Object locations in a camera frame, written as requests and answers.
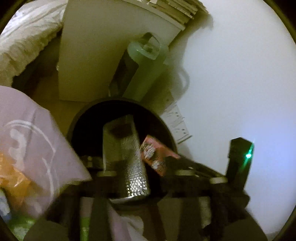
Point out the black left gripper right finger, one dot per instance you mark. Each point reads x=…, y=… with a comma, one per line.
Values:
x=188, y=205

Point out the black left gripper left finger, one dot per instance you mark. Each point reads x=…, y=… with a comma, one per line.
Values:
x=62, y=220

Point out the white dresser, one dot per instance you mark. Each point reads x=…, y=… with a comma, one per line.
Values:
x=94, y=37

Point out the stack of books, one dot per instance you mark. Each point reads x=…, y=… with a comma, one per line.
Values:
x=180, y=10

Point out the green air purifier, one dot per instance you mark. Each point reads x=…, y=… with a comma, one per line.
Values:
x=141, y=64

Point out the green box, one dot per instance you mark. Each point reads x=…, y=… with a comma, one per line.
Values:
x=19, y=225

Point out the bed with white duvet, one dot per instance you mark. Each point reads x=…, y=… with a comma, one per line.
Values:
x=27, y=33

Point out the red snack box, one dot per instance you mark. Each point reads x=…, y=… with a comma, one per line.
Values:
x=154, y=153

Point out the purple round tablecloth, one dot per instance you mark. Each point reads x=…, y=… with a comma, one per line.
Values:
x=32, y=141

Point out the white wall socket strip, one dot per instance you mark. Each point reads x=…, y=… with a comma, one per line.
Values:
x=175, y=123

